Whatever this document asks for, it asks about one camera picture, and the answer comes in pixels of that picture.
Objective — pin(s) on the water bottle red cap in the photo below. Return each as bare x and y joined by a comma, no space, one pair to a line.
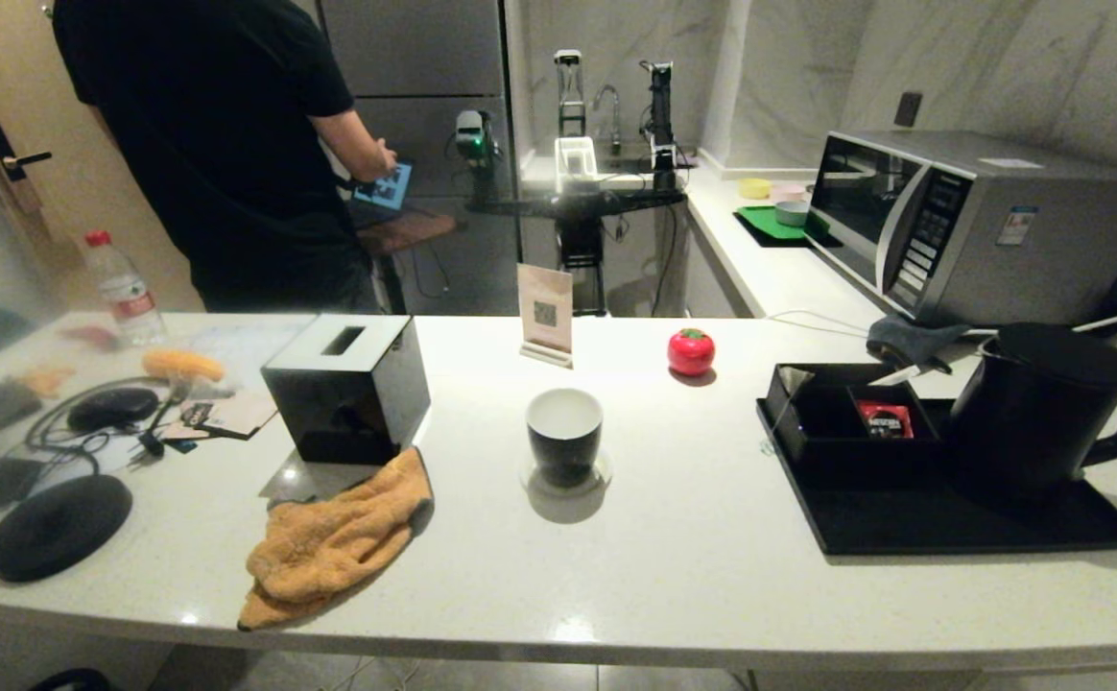
127,297

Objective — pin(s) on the black electric kettle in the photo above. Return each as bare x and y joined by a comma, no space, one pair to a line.
1029,413

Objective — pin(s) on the background robot arm green light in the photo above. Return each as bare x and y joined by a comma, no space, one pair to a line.
470,134

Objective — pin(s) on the background robot arm black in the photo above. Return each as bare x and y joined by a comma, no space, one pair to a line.
661,115

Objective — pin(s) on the brown tea packet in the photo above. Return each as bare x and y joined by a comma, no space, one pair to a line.
237,415

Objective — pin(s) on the QR code sign stand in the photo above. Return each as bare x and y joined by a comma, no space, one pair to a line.
544,307

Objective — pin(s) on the black mug white inside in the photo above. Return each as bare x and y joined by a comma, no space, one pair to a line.
563,451

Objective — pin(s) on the black background robot stand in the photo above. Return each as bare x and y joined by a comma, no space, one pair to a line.
578,240

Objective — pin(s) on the red tomato toy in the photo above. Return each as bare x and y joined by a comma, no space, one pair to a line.
691,353

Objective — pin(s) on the white basket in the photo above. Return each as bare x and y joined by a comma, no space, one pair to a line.
558,163

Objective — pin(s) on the wooden side table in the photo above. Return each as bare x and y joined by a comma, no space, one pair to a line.
415,228

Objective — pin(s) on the black tissue box white lid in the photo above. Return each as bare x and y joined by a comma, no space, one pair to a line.
347,403

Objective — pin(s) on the metal faucet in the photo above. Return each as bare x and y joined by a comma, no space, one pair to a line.
614,125

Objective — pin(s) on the laptop with blue screen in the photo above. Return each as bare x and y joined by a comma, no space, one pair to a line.
386,187

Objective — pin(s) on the green tray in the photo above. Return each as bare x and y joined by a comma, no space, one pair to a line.
760,223

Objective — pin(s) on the yellow bowl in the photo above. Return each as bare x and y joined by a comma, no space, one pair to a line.
755,188

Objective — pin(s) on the pale green bowl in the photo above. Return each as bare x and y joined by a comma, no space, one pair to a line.
793,213

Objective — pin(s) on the pink bowl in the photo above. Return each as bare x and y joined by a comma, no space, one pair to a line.
787,192

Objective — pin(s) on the black organizer box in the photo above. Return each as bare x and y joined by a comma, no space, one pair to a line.
837,453

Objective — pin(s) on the orange microfiber cloth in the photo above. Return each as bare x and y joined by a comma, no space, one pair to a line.
328,547

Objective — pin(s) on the grey refrigerator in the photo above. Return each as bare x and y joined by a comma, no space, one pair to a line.
424,58

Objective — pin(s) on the red coffee sachet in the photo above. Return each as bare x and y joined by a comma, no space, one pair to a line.
885,420

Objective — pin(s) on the grey cloth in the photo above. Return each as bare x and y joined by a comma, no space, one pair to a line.
909,338

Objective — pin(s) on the clear plastic wrapper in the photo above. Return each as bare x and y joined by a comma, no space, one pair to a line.
203,389

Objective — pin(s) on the yellow corn toy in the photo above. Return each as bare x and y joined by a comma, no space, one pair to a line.
179,365

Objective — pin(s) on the black serving tray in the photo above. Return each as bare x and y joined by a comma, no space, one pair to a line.
904,523

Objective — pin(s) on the person in black shirt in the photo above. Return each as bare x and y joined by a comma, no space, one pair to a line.
213,144

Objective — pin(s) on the black power plug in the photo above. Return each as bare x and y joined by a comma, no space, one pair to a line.
149,443

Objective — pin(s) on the silver microwave oven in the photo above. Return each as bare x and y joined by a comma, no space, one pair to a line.
1000,259

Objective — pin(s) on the black computer mouse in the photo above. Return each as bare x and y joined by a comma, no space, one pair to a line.
112,408

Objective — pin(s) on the red chili toy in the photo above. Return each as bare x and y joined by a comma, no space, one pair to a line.
88,336

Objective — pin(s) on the orange toy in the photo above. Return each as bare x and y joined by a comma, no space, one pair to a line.
45,381

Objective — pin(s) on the black round kettle base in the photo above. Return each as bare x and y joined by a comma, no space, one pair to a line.
55,528

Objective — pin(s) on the black round base part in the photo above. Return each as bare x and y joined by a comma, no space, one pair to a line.
69,681

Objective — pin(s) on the dark wall socket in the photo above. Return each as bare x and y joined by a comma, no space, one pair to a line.
908,109

